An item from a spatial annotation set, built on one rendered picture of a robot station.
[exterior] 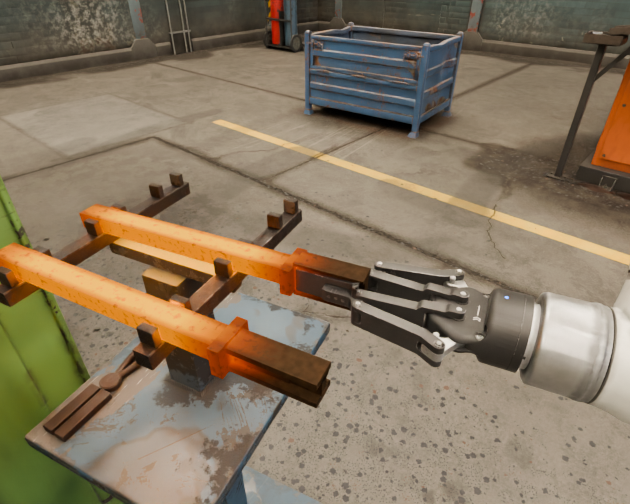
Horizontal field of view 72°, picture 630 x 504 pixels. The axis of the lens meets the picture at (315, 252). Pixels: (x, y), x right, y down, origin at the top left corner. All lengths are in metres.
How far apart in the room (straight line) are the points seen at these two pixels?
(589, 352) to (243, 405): 0.47
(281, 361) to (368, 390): 1.24
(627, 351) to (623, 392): 0.03
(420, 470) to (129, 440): 0.97
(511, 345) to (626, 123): 3.03
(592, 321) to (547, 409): 1.32
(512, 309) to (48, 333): 0.81
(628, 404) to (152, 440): 0.56
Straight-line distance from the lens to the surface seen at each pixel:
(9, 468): 1.08
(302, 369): 0.37
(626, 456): 1.75
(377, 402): 1.59
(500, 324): 0.42
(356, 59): 3.99
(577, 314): 0.44
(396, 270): 0.49
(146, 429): 0.71
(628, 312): 0.45
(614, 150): 3.45
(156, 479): 0.66
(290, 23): 7.45
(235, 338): 0.40
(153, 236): 0.58
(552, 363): 0.43
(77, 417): 0.75
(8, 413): 1.00
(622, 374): 0.44
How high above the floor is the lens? 1.27
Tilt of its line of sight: 35 degrees down
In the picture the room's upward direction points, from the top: straight up
